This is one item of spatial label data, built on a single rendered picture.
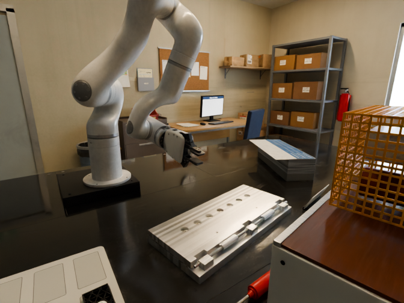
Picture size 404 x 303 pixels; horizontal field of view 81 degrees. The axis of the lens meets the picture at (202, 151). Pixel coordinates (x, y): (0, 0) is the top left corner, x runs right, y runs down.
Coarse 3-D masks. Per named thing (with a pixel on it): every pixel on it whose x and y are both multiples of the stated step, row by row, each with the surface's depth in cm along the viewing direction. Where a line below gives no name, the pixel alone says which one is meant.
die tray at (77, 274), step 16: (80, 256) 59; (96, 256) 59; (32, 272) 54; (48, 272) 54; (64, 272) 54; (80, 272) 54; (96, 272) 54; (112, 272) 54; (0, 288) 50; (16, 288) 50; (32, 288) 50; (48, 288) 50; (64, 288) 50; (80, 288) 50; (112, 288) 50
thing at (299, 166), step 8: (288, 144) 132; (264, 152) 135; (264, 160) 135; (272, 160) 123; (280, 160) 114; (288, 160) 106; (296, 160) 106; (304, 160) 106; (312, 160) 106; (272, 168) 123; (280, 168) 114; (288, 168) 106; (296, 168) 107; (304, 168) 107; (312, 168) 107; (288, 176) 107; (296, 176) 108; (304, 176) 108; (312, 176) 108
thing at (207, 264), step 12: (288, 204) 79; (276, 216) 75; (252, 228) 66; (264, 228) 69; (240, 240) 63; (252, 240) 65; (168, 252) 59; (216, 252) 57; (228, 252) 59; (180, 264) 56; (204, 264) 53; (216, 264) 55; (192, 276) 53; (204, 276) 52
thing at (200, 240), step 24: (240, 192) 87; (264, 192) 87; (192, 216) 71; (216, 216) 71; (240, 216) 71; (264, 216) 71; (168, 240) 60; (192, 240) 60; (216, 240) 60; (192, 264) 53
